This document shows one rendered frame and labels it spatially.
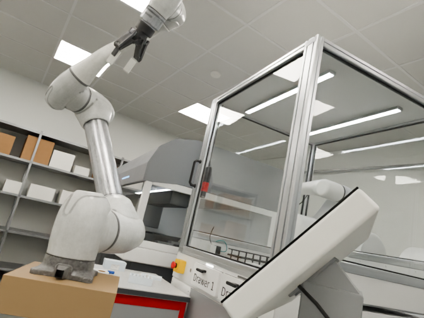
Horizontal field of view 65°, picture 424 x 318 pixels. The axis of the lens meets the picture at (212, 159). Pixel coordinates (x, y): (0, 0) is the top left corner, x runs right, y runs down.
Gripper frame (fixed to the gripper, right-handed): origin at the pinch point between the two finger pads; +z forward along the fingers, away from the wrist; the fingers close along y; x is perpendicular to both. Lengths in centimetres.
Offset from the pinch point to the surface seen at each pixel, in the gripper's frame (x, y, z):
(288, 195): 86, -5, -3
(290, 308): 111, 4, 27
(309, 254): 89, 68, -4
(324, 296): 100, 53, 3
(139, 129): -154, -427, 114
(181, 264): 70, -56, 71
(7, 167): -218, -277, 251
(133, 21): -108, -155, -22
